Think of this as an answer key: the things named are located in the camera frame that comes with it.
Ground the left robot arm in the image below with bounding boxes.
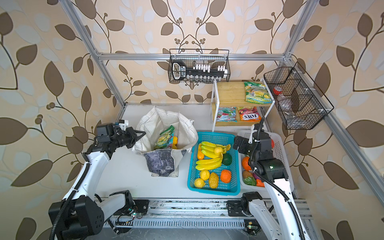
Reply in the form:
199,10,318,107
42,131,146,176
49,120,146,240

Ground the yellow round fruit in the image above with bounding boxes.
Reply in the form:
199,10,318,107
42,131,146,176
194,178,206,189

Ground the orange tangerine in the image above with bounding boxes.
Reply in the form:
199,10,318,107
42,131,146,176
220,170,232,184

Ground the teal plastic basket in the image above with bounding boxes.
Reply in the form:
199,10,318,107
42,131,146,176
187,132,241,196

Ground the banana bunch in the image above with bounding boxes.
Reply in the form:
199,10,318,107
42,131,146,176
199,142,231,159
196,158,222,171

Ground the white wire shelf rack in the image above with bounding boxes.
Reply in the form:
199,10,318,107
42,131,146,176
211,81,276,132

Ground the lower teal snack bag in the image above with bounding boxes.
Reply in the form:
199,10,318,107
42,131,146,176
216,107,237,122

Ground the yellow lemon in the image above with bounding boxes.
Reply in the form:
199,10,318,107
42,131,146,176
200,170,210,181

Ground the lower banana bunch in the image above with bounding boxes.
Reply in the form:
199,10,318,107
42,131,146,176
196,158,222,171

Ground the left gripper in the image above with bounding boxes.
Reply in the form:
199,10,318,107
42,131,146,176
109,127,145,149

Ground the cream canvas grocery bag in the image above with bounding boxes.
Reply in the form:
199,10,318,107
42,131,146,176
133,107,199,178

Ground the orange carrot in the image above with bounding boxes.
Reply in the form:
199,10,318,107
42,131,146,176
256,179,265,188

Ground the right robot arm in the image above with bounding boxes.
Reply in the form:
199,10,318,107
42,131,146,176
233,123,310,240

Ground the white plastic basket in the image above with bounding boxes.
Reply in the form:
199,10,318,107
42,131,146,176
238,130,294,197

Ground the orange persimmon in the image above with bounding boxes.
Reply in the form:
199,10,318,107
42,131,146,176
242,157,252,171

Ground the black wire basket back wall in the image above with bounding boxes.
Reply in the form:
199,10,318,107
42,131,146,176
168,48,231,84

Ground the black wire basket wall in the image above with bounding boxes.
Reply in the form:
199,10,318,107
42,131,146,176
168,48,231,84
264,63,334,130

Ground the green avocado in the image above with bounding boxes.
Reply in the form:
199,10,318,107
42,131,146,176
222,153,233,166

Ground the yellow corn cob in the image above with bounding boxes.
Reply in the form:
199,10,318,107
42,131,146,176
209,172,220,189

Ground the upper banana bunch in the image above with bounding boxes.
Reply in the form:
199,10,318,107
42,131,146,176
199,142,231,159

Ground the orange Fox's candy bag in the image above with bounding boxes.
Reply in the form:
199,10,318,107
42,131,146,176
238,107,262,123

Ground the black wire basket right wall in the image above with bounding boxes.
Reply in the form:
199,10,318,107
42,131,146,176
264,63,334,130

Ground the green snack bag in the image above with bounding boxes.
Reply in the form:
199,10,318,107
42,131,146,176
155,125,175,150
244,82,272,104

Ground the plastic bottle red cap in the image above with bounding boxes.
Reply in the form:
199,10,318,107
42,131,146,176
273,86,292,111

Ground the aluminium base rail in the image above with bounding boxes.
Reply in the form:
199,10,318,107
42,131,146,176
101,197,313,229

